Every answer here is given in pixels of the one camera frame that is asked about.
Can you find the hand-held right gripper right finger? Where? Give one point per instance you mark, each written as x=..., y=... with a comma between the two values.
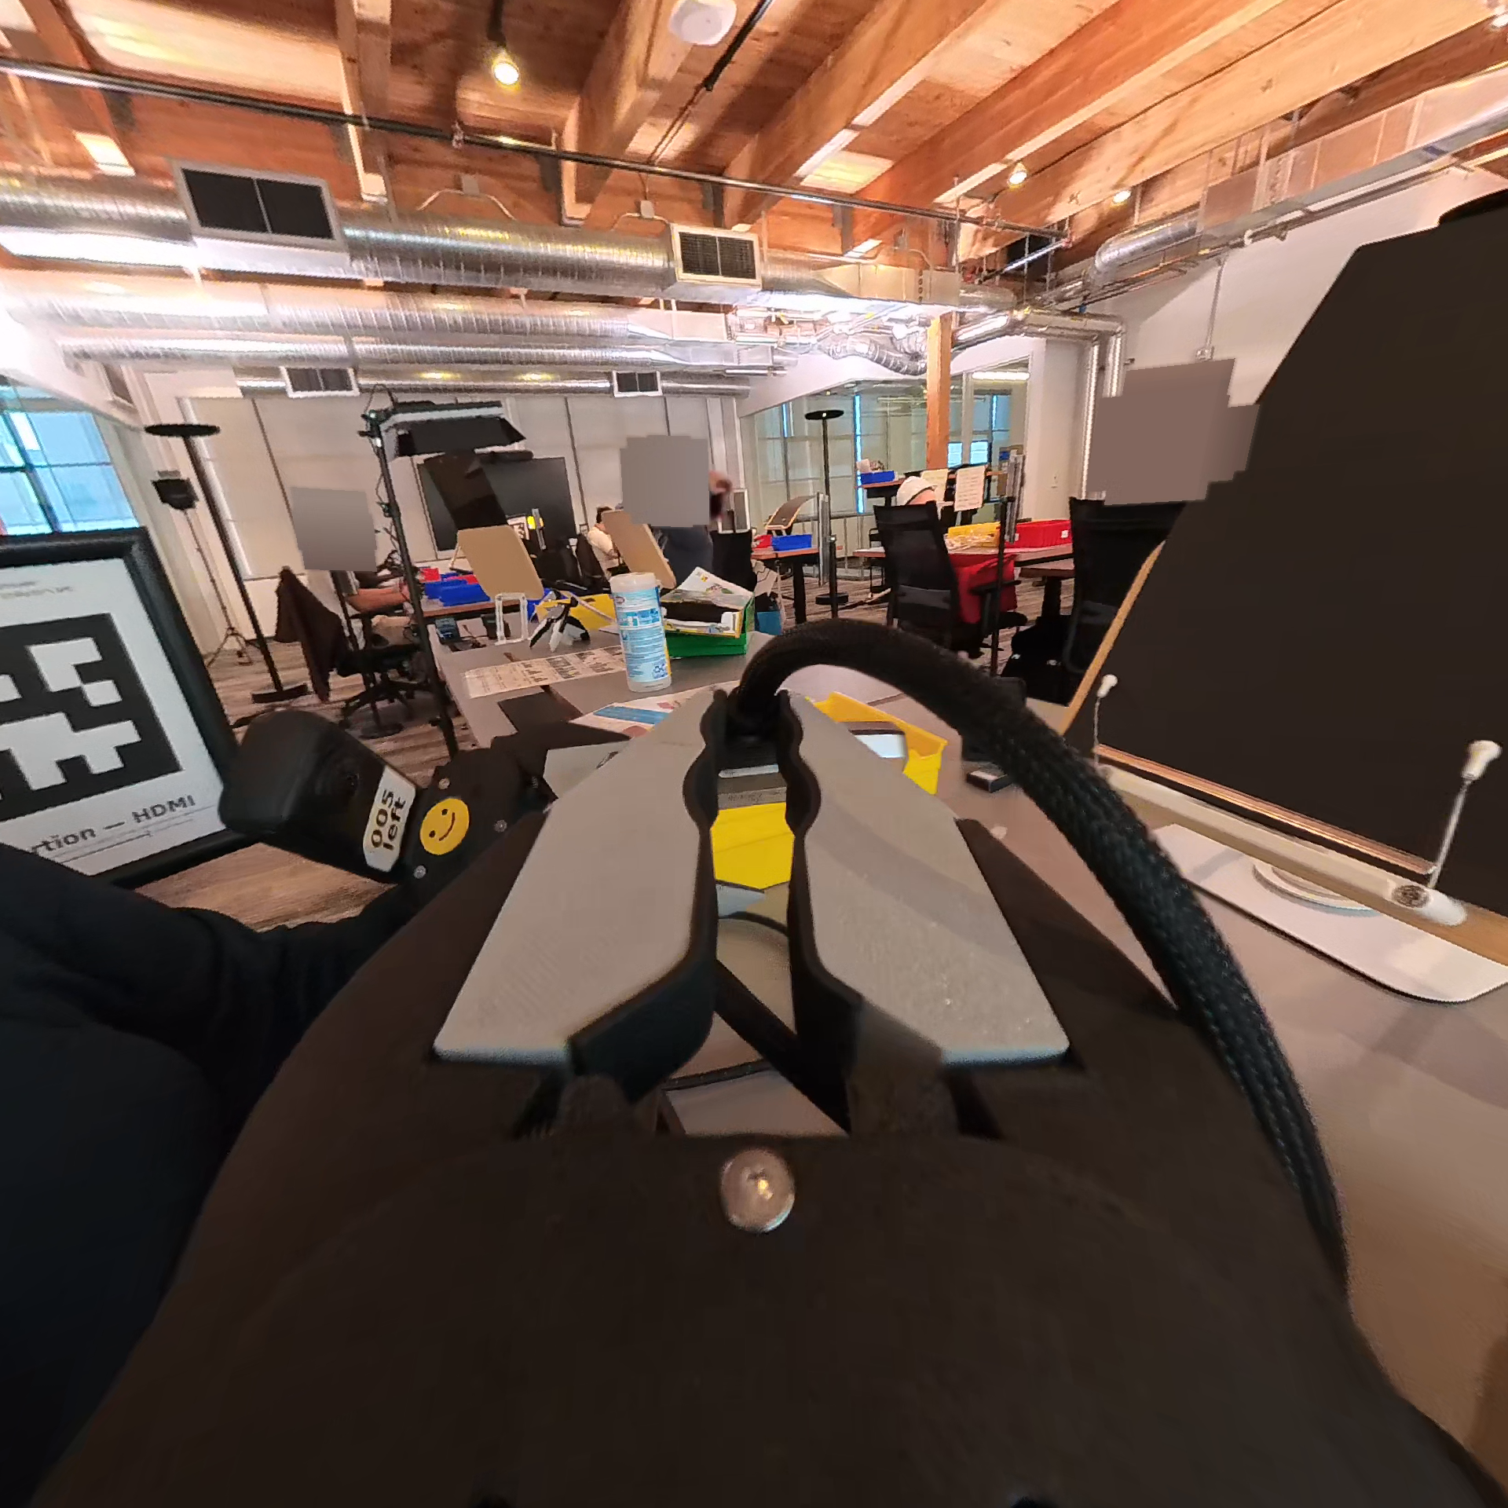
x=922, y=920

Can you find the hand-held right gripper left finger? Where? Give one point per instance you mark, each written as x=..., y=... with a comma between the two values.
x=601, y=920

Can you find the yellow plastic bin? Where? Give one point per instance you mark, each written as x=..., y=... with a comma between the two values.
x=922, y=756

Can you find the metal hdmi port hub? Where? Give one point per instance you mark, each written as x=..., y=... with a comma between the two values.
x=1105, y=824

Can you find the person's left forearm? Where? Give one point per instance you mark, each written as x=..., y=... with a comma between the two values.
x=116, y=1061

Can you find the blue plastic bin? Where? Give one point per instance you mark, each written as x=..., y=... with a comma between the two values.
x=453, y=591

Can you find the printed sheet in plastic sleeve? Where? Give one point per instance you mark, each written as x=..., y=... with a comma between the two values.
x=543, y=672

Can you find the blue white wipes canister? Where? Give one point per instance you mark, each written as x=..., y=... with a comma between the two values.
x=642, y=636

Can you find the tan board on stand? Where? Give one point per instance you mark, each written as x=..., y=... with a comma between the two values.
x=499, y=560
x=642, y=549

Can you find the green plastic bin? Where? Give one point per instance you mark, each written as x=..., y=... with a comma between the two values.
x=708, y=642

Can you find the black tv screen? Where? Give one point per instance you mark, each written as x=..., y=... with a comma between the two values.
x=517, y=494

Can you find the black light stand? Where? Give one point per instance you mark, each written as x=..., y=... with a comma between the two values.
x=184, y=428
x=829, y=418

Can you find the black studio light on stand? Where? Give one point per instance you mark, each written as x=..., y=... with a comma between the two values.
x=453, y=424

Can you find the glass window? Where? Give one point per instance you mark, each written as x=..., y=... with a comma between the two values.
x=59, y=470

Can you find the red plastic bin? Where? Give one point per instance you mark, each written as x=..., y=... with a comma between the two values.
x=1042, y=533

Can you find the black board on white stand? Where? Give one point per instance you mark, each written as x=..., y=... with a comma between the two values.
x=1296, y=532

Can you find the ceiling vent grille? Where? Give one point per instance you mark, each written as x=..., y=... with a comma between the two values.
x=716, y=252
x=262, y=200

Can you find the silver ventilation duct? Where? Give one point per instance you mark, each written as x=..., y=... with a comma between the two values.
x=352, y=316
x=470, y=248

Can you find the wooden post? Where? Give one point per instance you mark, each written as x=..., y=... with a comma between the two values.
x=939, y=389

